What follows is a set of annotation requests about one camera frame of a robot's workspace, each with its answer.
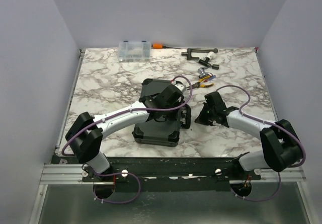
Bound black foam lined carry case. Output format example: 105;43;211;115
132;79;191;147

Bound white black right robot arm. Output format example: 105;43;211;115
195;91;306;180

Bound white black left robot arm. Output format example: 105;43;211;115
65;82;186;181

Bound yellow black pliers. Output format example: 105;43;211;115
187;77;214;90

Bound black metal puller tool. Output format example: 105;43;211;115
181;48;218;60

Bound white cylinder connector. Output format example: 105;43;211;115
206;51;216;60

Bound clear plastic screw box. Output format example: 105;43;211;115
117;41;151;62

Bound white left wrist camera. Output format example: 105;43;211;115
175;83;187;94

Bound clear handle red screwdriver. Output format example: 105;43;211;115
201;75;216;83

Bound black T-handle tool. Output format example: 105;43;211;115
198;59;220;70

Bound orange handle screwdriver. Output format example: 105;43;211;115
151;43;180;49

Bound aluminium rail frame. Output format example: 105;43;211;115
40;161;306;184

